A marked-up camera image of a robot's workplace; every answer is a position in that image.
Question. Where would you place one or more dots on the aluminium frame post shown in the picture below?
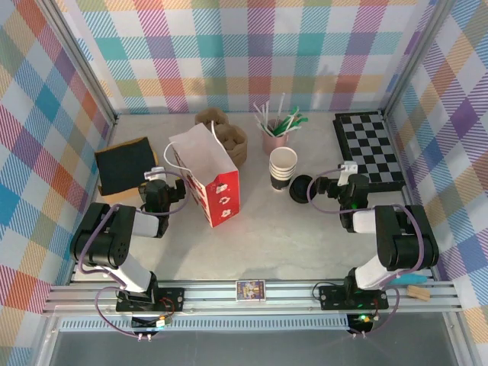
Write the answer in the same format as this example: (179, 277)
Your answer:
(413, 57)
(84, 65)

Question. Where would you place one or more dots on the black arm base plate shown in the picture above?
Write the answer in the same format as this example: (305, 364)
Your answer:
(171, 297)
(331, 297)

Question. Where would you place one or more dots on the red white paper bag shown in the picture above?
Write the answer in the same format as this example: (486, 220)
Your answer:
(198, 152)

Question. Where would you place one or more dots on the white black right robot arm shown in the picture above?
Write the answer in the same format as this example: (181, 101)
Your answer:
(404, 236)

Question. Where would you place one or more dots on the white wrapped drinking straw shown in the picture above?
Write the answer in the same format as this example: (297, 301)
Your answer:
(266, 114)
(264, 128)
(282, 104)
(262, 117)

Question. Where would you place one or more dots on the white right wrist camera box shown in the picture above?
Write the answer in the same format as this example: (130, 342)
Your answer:
(348, 167)

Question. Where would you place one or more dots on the pink straw holder cup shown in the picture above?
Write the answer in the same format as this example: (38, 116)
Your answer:
(271, 146)

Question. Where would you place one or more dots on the playing card box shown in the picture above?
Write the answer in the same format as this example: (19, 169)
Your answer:
(250, 290)

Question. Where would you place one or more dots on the black grey chessboard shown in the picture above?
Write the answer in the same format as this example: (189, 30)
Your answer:
(366, 141)

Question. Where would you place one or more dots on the small controller board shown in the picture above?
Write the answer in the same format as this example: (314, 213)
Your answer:
(364, 324)
(146, 323)

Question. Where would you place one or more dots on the small wooden block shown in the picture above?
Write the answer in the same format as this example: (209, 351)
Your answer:
(417, 293)

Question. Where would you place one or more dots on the wide aluminium frame rail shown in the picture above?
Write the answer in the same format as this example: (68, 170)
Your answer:
(213, 295)

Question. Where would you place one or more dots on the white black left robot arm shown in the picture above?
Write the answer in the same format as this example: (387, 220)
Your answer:
(146, 225)

